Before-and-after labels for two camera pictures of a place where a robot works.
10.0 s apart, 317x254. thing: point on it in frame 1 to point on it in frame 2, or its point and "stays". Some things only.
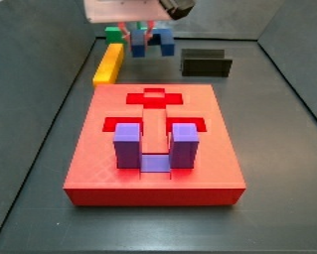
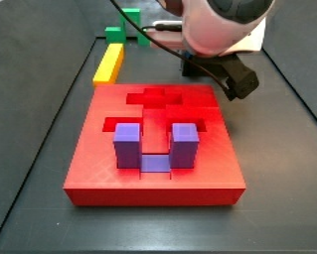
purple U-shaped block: [184, 148] stays
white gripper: [121, 11] to [208, 33]
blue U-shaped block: [138, 42] to [188, 55]
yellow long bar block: [110, 64] stays
